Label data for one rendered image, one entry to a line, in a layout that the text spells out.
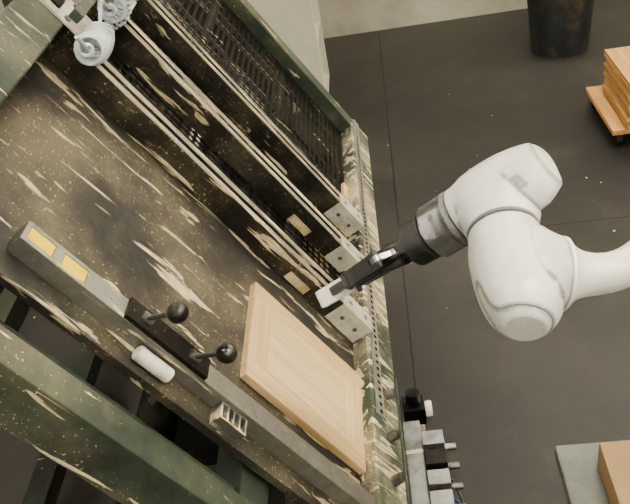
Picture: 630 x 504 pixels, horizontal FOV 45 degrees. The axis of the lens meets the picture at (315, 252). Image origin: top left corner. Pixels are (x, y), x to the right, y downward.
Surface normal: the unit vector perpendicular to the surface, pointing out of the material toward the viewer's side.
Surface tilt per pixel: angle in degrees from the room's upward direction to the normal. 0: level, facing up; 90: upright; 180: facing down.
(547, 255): 28
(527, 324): 101
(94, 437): 90
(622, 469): 1
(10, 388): 90
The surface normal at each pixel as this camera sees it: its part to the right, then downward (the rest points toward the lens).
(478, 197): -0.73, -0.40
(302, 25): -0.03, 0.58
